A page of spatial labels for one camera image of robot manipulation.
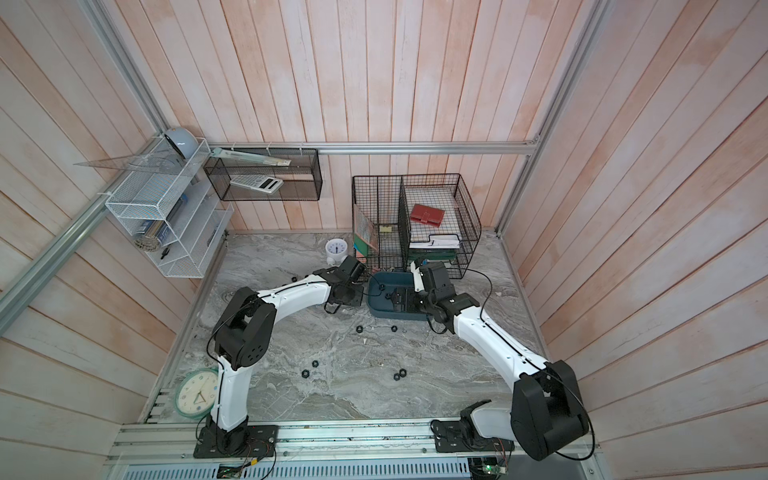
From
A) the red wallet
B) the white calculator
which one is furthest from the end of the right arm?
the white calculator

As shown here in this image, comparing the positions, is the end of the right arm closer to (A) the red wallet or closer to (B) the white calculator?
(A) the red wallet

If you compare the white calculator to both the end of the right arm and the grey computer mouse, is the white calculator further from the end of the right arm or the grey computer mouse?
the end of the right arm

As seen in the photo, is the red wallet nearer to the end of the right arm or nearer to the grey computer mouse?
the end of the right arm

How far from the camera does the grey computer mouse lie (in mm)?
832
